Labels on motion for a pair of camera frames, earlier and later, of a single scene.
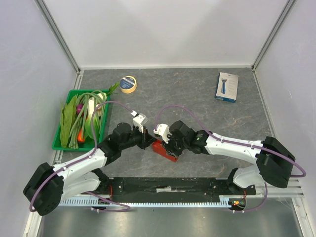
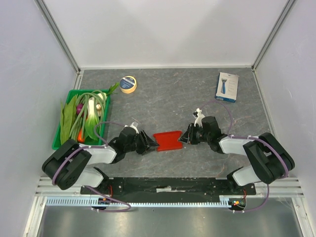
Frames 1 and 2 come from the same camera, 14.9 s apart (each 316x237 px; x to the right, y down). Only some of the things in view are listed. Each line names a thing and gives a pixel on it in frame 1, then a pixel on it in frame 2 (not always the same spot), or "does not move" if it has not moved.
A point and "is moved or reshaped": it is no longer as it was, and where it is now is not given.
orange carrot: x=80 y=138 does not move
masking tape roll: x=128 y=84 does not move
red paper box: x=159 y=149 is moved or reshaped
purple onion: x=79 y=108 does not move
